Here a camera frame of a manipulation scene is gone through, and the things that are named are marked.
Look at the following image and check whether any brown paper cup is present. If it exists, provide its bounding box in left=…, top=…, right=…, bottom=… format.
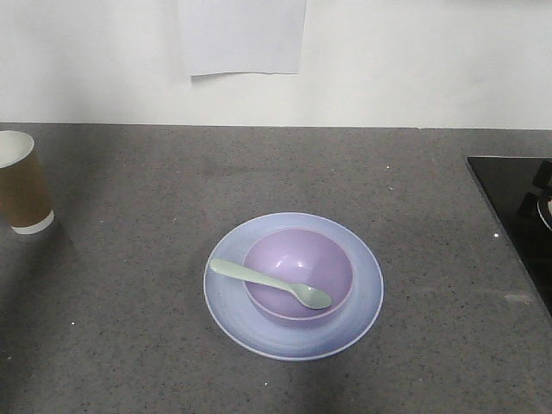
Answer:
left=1, top=130, right=54, bottom=235

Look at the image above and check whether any black gas stove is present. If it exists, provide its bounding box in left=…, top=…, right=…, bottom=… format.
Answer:
left=467, top=156, right=551, bottom=309

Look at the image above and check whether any white paper sheet on wall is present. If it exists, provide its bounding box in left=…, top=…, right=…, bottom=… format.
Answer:
left=179, top=1, right=306, bottom=77

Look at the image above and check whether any light blue plate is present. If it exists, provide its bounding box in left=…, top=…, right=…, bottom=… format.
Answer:
left=204, top=212, right=384, bottom=361

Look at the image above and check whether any mint green plastic spoon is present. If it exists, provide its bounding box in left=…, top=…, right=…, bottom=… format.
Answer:
left=209, top=259, right=333, bottom=310

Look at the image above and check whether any purple plastic bowl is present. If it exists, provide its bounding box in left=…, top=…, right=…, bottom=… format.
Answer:
left=242, top=229, right=354, bottom=328

